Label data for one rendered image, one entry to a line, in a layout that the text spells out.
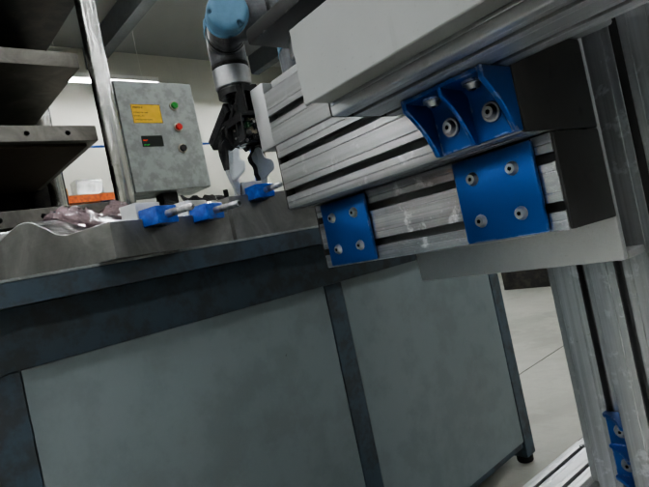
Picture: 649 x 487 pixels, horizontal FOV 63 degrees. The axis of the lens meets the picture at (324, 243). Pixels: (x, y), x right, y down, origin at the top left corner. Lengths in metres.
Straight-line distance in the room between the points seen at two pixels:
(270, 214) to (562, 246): 0.64
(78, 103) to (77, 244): 7.66
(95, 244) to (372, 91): 0.53
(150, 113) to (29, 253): 1.13
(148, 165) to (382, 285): 1.04
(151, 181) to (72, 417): 1.20
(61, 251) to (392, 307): 0.74
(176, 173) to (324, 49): 1.58
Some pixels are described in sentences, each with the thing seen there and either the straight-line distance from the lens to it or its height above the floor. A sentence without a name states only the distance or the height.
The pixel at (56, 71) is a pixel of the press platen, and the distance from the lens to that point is 2.00.
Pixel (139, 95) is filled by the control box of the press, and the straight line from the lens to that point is 2.05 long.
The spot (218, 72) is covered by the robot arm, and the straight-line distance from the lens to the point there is 1.12.
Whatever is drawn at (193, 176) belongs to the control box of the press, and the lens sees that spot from 2.04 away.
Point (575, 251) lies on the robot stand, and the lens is 0.62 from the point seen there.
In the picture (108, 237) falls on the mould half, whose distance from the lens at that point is 0.83.
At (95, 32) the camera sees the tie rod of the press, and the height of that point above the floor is 1.57.
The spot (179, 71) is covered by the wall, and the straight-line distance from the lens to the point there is 9.40.
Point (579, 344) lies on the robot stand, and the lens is 0.78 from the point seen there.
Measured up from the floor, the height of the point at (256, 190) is 0.89.
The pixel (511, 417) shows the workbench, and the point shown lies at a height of 0.16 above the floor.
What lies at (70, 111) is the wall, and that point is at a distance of 8.45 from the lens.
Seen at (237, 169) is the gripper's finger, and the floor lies 0.94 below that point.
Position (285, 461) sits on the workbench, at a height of 0.37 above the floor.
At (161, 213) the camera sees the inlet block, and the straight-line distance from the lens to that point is 0.84.
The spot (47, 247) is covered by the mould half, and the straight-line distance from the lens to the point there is 0.95.
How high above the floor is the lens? 0.75
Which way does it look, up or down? level
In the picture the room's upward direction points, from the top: 12 degrees counter-clockwise
